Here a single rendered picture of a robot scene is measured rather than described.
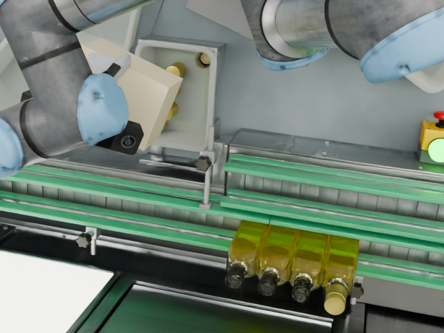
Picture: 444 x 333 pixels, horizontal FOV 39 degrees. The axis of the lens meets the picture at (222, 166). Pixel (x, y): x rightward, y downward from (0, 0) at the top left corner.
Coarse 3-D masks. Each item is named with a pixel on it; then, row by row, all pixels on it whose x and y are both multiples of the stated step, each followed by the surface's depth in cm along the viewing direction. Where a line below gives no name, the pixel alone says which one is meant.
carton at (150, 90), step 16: (96, 48) 104; (112, 48) 107; (144, 64) 107; (128, 80) 103; (144, 80) 102; (160, 80) 103; (176, 80) 106; (128, 96) 104; (144, 96) 103; (160, 96) 102; (144, 112) 104; (160, 112) 104; (144, 128) 105; (160, 128) 110; (144, 144) 106
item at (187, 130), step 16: (144, 48) 132; (160, 48) 137; (176, 48) 129; (192, 48) 128; (208, 48) 127; (160, 64) 138; (192, 64) 136; (192, 80) 137; (208, 80) 137; (176, 96) 140; (192, 96) 139; (208, 96) 130; (192, 112) 140; (208, 112) 131; (176, 128) 142; (192, 128) 141; (208, 128) 133; (160, 144) 136; (176, 144) 136; (192, 144) 136
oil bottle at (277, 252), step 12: (276, 228) 123; (288, 228) 123; (276, 240) 118; (288, 240) 118; (264, 252) 113; (276, 252) 114; (288, 252) 114; (264, 264) 112; (276, 264) 111; (288, 264) 112; (288, 276) 114
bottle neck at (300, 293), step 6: (300, 276) 109; (306, 276) 109; (300, 282) 107; (306, 282) 107; (294, 288) 106; (300, 288) 106; (306, 288) 106; (294, 294) 106; (300, 294) 108; (306, 294) 106; (300, 300) 106; (306, 300) 106
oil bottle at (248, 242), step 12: (240, 228) 121; (252, 228) 122; (264, 228) 122; (240, 240) 116; (252, 240) 117; (264, 240) 120; (228, 252) 114; (240, 252) 113; (252, 252) 113; (228, 264) 113; (252, 264) 113; (252, 276) 114
